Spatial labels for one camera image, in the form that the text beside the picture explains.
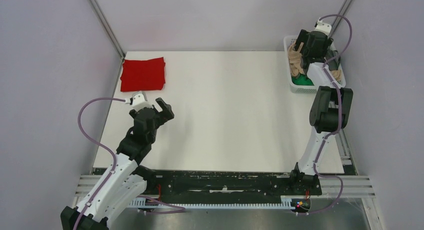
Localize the beige t shirt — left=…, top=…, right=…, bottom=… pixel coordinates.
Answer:
left=287, top=43, right=342, bottom=83

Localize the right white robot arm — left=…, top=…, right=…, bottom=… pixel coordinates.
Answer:
left=288, top=30, right=353, bottom=194

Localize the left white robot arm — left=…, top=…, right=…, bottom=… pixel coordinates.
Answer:
left=60, top=93, right=175, bottom=229

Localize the grey t shirt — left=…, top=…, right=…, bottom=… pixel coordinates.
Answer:
left=326, top=44, right=341, bottom=72

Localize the green t shirt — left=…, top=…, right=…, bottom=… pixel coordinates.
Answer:
left=291, top=74, right=314, bottom=86

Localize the white plastic laundry basket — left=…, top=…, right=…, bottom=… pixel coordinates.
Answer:
left=283, top=35, right=347, bottom=93

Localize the folded red t shirt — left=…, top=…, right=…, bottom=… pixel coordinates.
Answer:
left=120, top=57, right=166, bottom=92

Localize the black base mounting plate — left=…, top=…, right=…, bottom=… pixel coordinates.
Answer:
left=133, top=167, right=322, bottom=204

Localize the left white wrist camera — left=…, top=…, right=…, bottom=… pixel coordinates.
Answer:
left=130, top=91, right=151, bottom=111

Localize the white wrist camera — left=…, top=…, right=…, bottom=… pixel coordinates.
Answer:
left=130, top=91, right=151, bottom=111
left=314, top=20, right=332, bottom=36

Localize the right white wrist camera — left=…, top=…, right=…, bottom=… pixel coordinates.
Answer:
left=314, top=20, right=332, bottom=36

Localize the right aluminium frame post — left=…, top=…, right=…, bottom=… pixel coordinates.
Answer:
left=330, top=0, right=354, bottom=37

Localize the aluminium frame post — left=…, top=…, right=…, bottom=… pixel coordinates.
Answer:
left=330, top=0, right=354, bottom=37
left=87, top=0, right=126, bottom=60

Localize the white slotted cable duct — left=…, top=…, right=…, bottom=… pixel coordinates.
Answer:
left=128, top=197, right=295, bottom=210

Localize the right aluminium table rail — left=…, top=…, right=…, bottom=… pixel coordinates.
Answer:
left=335, top=130, right=358, bottom=175

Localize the left aluminium frame post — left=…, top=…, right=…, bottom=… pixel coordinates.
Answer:
left=87, top=0, right=126, bottom=60

